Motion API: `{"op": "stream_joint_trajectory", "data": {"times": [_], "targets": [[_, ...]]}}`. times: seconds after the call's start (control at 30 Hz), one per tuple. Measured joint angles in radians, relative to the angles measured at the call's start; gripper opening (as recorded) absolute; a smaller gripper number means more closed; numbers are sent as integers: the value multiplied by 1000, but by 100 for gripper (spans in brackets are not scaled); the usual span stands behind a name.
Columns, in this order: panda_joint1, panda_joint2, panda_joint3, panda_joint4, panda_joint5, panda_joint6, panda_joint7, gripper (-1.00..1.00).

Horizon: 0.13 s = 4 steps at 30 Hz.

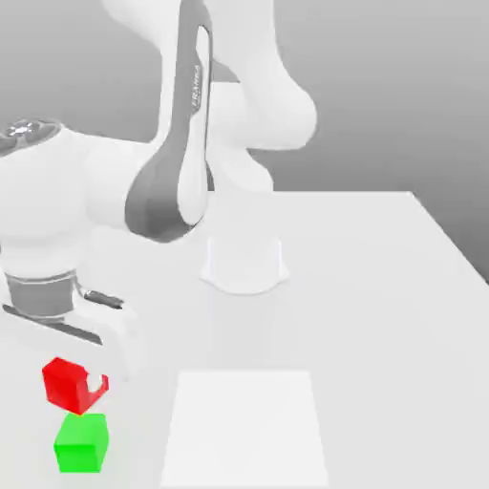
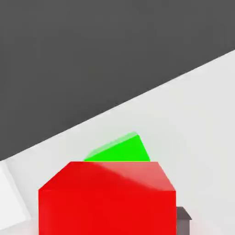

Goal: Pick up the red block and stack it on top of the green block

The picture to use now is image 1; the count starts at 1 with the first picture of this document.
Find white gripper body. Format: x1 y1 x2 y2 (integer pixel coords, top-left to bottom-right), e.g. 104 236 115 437
0 303 138 383

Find small red cube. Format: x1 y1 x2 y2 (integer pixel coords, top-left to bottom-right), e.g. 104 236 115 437
40 356 111 417

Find small green cube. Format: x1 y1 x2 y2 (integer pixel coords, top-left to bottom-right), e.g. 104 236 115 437
53 413 111 475

